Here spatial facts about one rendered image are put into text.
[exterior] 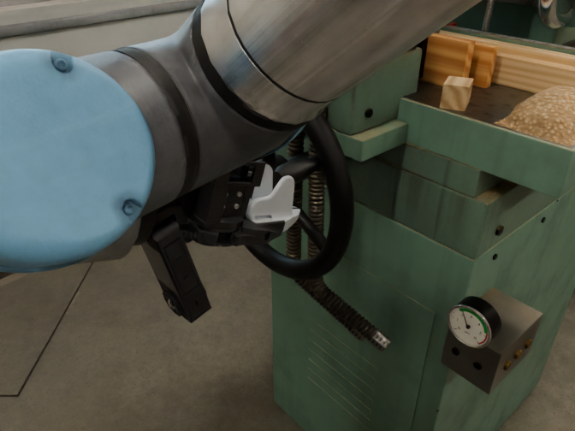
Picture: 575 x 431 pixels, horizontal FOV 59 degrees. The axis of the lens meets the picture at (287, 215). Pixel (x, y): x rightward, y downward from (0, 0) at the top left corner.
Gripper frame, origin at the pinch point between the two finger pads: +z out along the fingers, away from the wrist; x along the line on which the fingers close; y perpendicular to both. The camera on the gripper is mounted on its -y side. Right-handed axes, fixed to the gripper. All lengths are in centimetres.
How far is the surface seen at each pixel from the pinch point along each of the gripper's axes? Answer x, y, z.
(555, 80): -9.0, 22.3, 34.1
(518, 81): -4.1, 21.1, 34.6
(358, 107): 4.4, 12.6, 12.1
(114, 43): 136, 4, 43
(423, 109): 0.5, 14.4, 20.5
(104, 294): 103, -75, 37
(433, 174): -2.5, 6.5, 23.4
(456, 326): -13.4, -10.9, 23.2
